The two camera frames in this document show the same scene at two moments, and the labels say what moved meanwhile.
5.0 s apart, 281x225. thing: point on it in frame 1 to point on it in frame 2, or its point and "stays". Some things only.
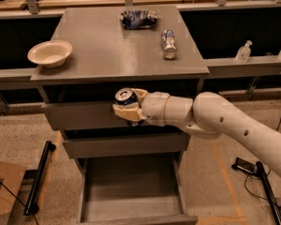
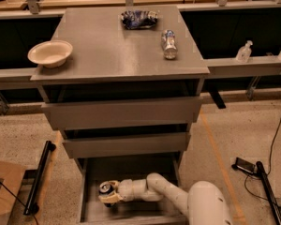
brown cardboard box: [2, 201] stays
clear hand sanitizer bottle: [244, 52] stays
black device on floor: [244, 165] stays
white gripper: [154, 107] to [130, 189]
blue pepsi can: [125, 97] to [105, 187]
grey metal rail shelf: [216, 67] stays
